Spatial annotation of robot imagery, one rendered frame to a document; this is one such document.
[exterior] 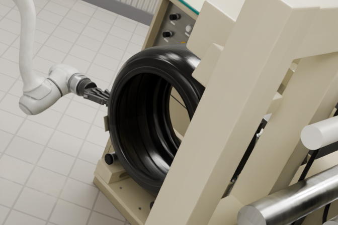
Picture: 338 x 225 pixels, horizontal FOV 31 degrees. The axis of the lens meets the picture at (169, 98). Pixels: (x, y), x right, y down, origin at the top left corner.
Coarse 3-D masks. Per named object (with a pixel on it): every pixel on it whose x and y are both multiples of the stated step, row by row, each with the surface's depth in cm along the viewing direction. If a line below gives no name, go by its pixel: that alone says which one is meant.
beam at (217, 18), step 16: (208, 0) 157; (224, 0) 161; (240, 0) 166; (208, 16) 157; (224, 16) 153; (192, 32) 162; (208, 32) 158; (224, 32) 154; (192, 48) 162; (208, 48) 158
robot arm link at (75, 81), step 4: (72, 76) 255; (76, 76) 254; (80, 76) 254; (84, 76) 255; (72, 80) 254; (76, 80) 252; (80, 80) 252; (68, 84) 255; (72, 84) 253; (76, 84) 252; (68, 88) 256; (72, 88) 254; (76, 88) 252; (72, 92) 256; (76, 92) 253
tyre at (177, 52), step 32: (128, 64) 218; (160, 64) 206; (192, 64) 202; (128, 96) 238; (160, 96) 246; (192, 96) 198; (128, 128) 240; (160, 128) 248; (128, 160) 225; (160, 160) 243
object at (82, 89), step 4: (84, 80) 252; (88, 80) 252; (80, 84) 251; (84, 84) 250; (88, 84) 250; (92, 84) 252; (80, 88) 251; (84, 88) 250; (88, 88) 251; (100, 88) 254; (80, 92) 251; (92, 92) 248; (100, 92) 249
